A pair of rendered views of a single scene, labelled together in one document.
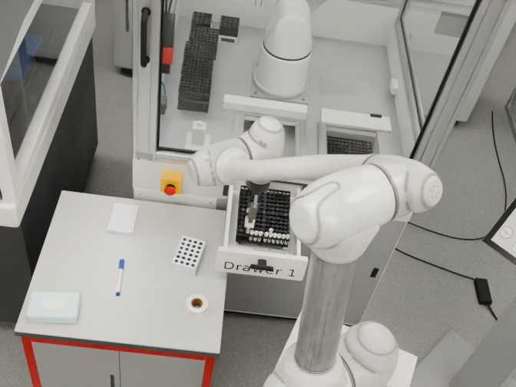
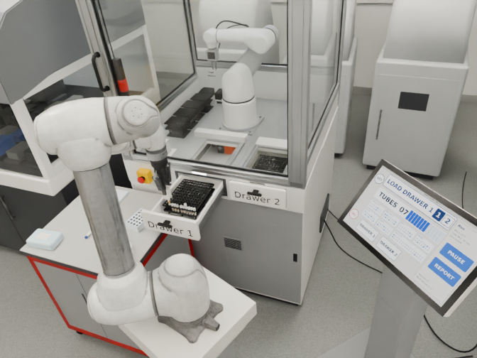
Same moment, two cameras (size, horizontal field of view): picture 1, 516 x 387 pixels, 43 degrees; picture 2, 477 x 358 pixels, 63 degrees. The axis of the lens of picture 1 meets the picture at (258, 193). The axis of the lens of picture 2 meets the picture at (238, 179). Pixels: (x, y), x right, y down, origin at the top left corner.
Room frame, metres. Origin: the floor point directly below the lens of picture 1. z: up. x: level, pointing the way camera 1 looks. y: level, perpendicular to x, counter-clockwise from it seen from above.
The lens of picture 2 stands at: (0.30, -1.02, 2.08)
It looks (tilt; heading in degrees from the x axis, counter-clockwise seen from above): 36 degrees down; 30
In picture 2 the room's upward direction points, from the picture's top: 5 degrees counter-clockwise
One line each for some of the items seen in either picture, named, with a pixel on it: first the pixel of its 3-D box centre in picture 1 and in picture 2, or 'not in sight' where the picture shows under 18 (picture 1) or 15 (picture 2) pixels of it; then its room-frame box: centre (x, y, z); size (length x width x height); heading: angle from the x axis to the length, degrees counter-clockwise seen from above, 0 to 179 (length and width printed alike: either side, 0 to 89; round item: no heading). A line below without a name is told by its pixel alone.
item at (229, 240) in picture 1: (262, 216); (190, 198); (1.51, -0.03, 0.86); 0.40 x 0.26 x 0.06; 6
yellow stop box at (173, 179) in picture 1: (171, 183); (144, 176); (1.57, 0.30, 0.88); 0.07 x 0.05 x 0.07; 96
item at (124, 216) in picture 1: (123, 219); (116, 197); (1.45, 0.44, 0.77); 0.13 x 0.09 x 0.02; 6
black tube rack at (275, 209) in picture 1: (262, 217); (189, 199); (1.50, -0.03, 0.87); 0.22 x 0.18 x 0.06; 6
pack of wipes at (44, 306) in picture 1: (54, 306); (45, 239); (1.05, 0.54, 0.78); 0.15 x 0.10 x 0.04; 101
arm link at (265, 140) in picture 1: (262, 143); (147, 130); (1.38, 0.02, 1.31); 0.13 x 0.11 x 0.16; 131
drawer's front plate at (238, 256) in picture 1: (260, 263); (170, 224); (1.30, -0.05, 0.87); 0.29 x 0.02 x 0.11; 96
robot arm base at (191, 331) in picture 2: not in sight; (194, 311); (0.95, -0.40, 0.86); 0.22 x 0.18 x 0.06; 82
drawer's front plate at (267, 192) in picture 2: not in sight; (257, 194); (1.65, -0.34, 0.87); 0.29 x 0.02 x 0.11; 96
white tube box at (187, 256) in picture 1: (188, 255); (140, 219); (1.35, 0.19, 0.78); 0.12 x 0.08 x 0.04; 176
